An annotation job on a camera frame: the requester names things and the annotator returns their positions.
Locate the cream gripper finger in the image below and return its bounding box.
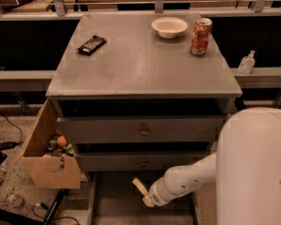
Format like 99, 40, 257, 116
142, 195, 155, 207
132, 178, 148, 196

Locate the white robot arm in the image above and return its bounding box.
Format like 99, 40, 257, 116
132, 107, 281, 225

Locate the open bottom grey drawer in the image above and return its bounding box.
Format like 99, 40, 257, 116
88, 171, 200, 225

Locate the middle grey drawer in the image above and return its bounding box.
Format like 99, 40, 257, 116
76, 151, 209, 172

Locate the top grey drawer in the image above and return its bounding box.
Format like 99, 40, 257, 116
57, 115, 224, 143

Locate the grey metal drawer cabinet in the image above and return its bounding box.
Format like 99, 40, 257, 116
45, 12, 244, 173

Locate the cardboard box of items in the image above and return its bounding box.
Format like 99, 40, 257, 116
22, 100, 81, 188

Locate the orange ball in box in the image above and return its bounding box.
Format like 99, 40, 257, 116
56, 135, 67, 147

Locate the glass jar on floor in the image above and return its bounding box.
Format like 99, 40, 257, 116
8, 194, 25, 209

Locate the black snack bag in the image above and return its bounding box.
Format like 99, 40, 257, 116
78, 36, 107, 55

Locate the white paper bowl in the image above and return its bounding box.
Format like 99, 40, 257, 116
152, 17, 188, 39

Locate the clear hand sanitizer bottle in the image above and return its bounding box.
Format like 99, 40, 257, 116
238, 51, 255, 74

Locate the crumpled orange soda can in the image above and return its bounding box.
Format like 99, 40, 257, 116
189, 18, 213, 55

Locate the black cable on floor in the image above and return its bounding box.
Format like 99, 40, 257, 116
0, 106, 24, 148

